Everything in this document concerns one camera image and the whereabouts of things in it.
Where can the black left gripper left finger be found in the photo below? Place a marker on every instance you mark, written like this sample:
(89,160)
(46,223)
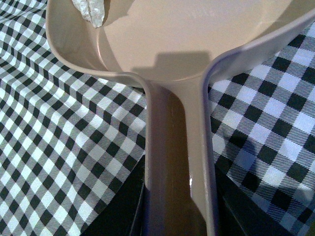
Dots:
(123,215)

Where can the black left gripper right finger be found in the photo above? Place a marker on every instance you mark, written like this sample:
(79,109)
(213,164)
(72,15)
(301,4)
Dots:
(239,215)

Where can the beige plastic dustpan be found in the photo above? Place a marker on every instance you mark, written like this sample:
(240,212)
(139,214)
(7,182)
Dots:
(173,49)

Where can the white paper trash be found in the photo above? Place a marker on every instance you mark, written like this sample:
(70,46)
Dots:
(92,11)

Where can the black white checkered tablecloth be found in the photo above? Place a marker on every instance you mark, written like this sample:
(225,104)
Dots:
(68,141)

